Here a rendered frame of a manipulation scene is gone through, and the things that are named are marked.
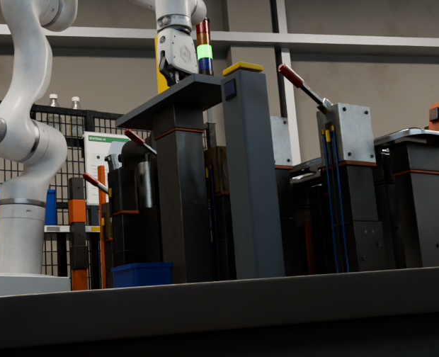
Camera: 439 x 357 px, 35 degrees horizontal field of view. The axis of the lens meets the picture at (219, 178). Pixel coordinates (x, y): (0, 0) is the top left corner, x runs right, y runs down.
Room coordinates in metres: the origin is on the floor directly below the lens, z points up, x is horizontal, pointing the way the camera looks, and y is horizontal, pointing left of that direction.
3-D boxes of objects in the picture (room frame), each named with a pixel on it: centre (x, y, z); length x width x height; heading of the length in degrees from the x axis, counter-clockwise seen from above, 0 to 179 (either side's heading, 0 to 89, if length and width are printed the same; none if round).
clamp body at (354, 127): (1.34, -0.25, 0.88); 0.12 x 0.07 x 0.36; 125
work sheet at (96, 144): (2.82, 0.46, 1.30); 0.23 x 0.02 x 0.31; 125
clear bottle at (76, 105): (2.83, 0.59, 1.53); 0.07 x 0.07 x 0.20
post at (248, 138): (1.34, -0.06, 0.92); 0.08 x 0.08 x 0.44; 35
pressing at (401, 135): (1.92, -0.07, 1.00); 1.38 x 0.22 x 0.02; 35
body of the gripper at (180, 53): (1.56, 0.08, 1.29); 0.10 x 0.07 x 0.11; 145
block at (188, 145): (1.55, 0.09, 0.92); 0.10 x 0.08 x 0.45; 35
